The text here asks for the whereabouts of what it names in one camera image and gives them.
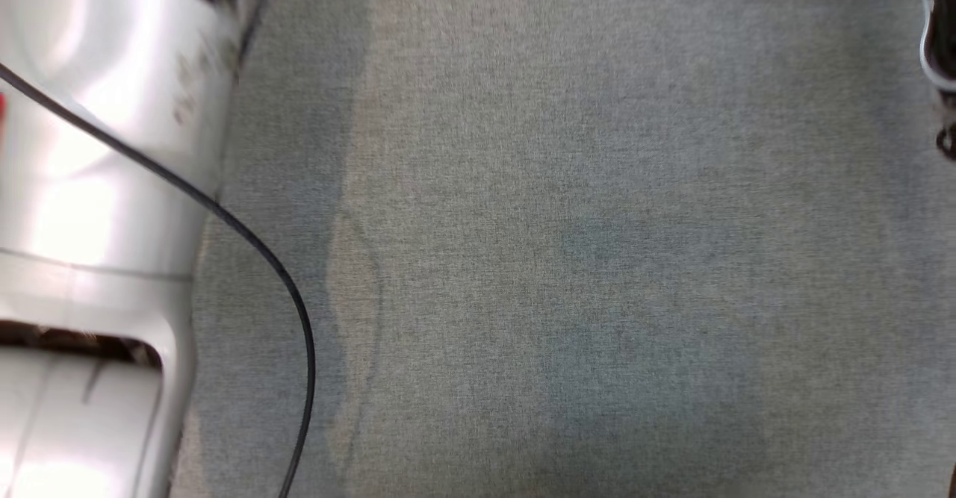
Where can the left white grey robot arm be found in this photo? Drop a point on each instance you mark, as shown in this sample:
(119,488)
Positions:
(89,184)

